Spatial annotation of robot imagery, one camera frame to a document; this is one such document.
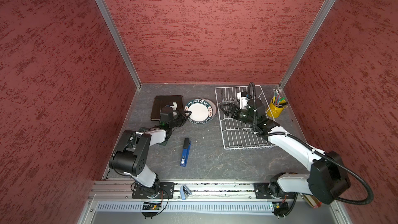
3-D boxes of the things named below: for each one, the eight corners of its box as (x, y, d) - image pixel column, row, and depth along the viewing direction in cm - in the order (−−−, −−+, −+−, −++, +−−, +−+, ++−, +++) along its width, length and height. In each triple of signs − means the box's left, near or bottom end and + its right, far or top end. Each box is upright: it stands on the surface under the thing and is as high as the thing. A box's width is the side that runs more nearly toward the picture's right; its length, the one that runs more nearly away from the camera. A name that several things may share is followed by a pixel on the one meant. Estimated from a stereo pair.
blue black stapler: (180, 166, 84) (179, 163, 80) (185, 141, 93) (185, 137, 89) (187, 167, 83) (186, 164, 79) (191, 141, 93) (191, 138, 89)
